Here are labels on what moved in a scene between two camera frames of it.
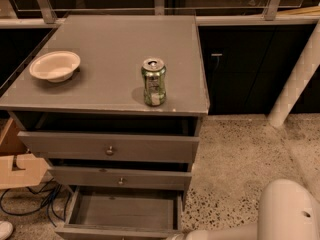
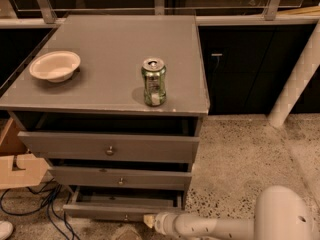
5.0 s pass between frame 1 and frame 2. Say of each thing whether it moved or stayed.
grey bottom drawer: moved
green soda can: stayed
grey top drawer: stayed
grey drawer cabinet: stayed
